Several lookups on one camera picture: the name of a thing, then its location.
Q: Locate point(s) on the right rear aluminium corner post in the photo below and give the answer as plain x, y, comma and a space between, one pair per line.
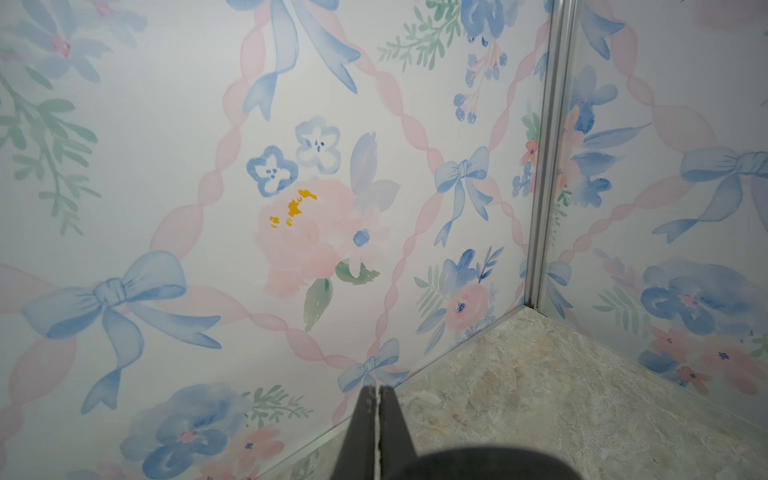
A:
554, 108

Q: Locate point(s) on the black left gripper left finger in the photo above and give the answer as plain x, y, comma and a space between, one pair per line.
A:
356, 459

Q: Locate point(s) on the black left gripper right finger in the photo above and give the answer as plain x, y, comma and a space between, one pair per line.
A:
396, 447

